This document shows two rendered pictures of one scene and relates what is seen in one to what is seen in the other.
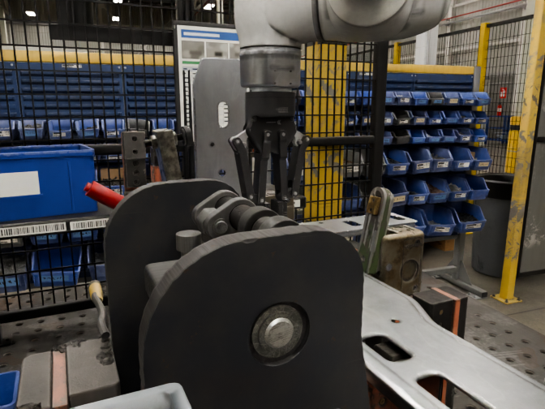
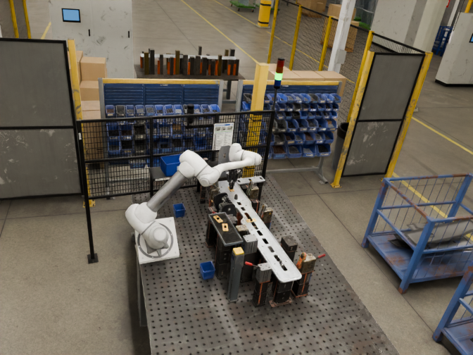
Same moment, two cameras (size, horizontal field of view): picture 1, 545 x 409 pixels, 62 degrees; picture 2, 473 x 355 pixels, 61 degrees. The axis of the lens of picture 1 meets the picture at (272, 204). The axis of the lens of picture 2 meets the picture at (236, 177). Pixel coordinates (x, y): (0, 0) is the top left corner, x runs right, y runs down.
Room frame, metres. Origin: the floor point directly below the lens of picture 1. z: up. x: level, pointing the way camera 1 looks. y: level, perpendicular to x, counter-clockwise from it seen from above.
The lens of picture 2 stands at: (-2.44, -0.01, 2.95)
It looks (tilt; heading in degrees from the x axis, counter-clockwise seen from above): 30 degrees down; 0
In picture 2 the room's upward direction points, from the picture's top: 7 degrees clockwise
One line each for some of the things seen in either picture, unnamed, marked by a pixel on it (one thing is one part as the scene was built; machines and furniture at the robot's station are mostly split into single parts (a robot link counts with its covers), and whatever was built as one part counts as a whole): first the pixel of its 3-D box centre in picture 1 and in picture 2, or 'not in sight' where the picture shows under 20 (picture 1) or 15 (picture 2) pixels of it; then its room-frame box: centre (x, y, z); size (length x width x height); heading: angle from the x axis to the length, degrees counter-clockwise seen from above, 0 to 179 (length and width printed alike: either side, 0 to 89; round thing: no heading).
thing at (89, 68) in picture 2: not in sight; (83, 89); (4.29, 2.80, 0.52); 1.20 x 0.80 x 1.05; 17
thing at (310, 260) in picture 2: not in sight; (303, 275); (-0.18, -0.61, 0.88); 0.15 x 0.11 x 0.36; 115
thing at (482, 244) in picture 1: (504, 224); (348, 149); (3.37, -1.77, 0.36); 0.50 x 0.50 x 0.73
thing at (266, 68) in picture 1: (270, 71); not in sight; (0.70, 0.00, 1.30); 0.09 x 0.09 x 0.06
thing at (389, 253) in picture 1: (391, 325); (251, 203); (0.73, -0.21, 0.87); 0.12 x 0.09 x 0.35; 115
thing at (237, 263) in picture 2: not in sight; (234, 276); (-0.31, -0.10, 0.92); 0.08 x 0.08 x 0.44; 25
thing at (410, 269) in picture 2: not in sight; (437, 229); (1.23, -2.32, 0.47); 1.20 x 0.80 x 0.95; 108
